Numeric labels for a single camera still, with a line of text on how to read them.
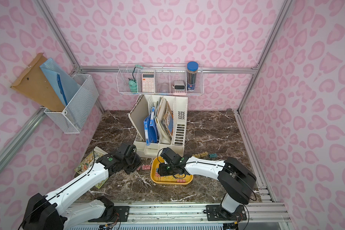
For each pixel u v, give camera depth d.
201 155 0.93
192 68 0.84
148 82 0.95
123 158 0.62
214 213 0.72
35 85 0.67
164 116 0.87
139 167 0.74
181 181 0.82
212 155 0.93
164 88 0.97
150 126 0.84
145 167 0.86
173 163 0.65
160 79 1.01
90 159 0.93
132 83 0.90
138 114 0.89
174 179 0.84
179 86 0.89
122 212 0.74
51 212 0.38
